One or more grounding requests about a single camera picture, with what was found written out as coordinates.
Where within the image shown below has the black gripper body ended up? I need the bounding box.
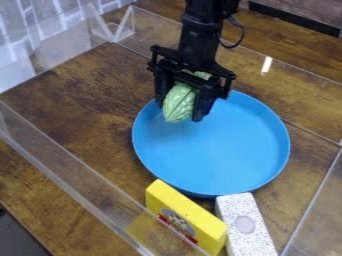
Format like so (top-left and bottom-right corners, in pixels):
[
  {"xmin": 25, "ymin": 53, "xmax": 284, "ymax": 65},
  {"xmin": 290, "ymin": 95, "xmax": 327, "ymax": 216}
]
[{"xmin": 148, "ymin": 45, "xmax": 237, "ymax": 90}]

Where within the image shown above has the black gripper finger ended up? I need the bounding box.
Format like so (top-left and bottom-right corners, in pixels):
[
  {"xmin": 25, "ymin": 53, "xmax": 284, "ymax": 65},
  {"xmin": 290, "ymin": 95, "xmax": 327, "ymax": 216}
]
[
  {"xmin": 154, "ymin": 68, "xmax": 174, "ymax": 107},
  {"xmin": 193, "ymin": 84, "xmax": 230, "ymax": 122}
]

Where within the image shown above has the green bitter gourd toy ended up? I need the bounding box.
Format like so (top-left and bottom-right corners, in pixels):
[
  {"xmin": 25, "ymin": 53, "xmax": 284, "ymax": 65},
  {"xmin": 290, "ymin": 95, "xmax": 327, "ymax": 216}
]
[{"xmin": 164, "ymin": 81, "xmax": 200, "ymax": 123}]

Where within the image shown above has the blue round tray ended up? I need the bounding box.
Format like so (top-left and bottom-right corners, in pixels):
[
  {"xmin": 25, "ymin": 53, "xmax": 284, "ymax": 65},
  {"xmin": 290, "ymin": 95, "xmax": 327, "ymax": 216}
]
[{"xmin": 133, "ymin": 91, "xmax": 292, "ymax": 199}]

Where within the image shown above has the white speckled block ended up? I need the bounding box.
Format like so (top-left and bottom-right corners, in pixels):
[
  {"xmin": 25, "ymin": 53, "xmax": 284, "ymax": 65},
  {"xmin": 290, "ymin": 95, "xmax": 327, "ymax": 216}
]
[{"xmin": 216, "ymin": 193, "xmax": 278, "ymax": 256}]

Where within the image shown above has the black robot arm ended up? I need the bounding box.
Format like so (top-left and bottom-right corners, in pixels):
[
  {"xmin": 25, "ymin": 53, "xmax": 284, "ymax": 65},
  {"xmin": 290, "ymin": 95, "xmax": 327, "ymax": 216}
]
[{"xmin": 149, "ymin": 0, "xmax": 245, "ymax": 122}]

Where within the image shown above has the white curtain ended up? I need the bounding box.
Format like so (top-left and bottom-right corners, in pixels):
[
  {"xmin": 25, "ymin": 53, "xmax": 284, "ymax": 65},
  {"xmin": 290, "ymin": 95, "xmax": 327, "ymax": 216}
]
[{"xmin": 0, "ymin": 0, "xmax": 137, "ymax": 93}]

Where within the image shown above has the yellow sponge block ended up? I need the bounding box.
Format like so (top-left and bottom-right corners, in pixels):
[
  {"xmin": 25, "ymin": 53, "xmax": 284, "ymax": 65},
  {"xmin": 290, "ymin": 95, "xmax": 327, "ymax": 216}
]
[{"xmin": 145, "ymin": 178, "xmax": 230, "ymax": 256}]

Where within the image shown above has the black cable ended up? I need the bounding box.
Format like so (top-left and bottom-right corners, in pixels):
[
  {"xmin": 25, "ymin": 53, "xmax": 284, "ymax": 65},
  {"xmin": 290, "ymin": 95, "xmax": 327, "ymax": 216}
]
[{"xmin": 217, "ymin": 14, "xmax": 248, "ymax": 49}]

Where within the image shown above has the clear acrylic enclosure wall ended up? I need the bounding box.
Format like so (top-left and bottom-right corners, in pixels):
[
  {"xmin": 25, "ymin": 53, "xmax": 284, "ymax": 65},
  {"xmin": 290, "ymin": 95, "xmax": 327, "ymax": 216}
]
[{"xmin": 0, "ymin": 0, "xmax": 342, "ymax": 256}]

